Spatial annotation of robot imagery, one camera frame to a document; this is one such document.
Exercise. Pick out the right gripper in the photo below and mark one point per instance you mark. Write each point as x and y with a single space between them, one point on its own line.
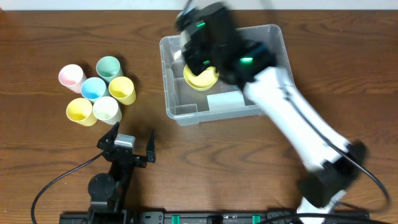
193 58

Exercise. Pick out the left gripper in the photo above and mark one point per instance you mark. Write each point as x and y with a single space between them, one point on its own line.
125 154

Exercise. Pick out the small yellow bowl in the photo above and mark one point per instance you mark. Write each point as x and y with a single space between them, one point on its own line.
203 81

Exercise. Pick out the yellow cup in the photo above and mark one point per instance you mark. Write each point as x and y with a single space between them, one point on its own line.
122 89
80 110

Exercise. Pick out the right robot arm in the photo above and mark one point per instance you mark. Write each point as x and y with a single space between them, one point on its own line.
332 162

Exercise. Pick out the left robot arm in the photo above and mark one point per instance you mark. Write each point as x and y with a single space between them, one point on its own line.
108 190

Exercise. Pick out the clear plastic storage container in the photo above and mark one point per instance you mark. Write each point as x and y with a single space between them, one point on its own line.
222 101

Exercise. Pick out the cream white cup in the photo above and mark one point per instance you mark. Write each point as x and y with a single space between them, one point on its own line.
107 109

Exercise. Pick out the light blue cup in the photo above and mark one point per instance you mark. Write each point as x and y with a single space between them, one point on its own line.
94 88

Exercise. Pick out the green cup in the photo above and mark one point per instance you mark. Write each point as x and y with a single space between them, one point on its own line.
109 68

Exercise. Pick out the pink cup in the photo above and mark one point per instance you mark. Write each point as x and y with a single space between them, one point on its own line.
72 76

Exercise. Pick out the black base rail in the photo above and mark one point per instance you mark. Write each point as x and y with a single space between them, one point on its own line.
129 217

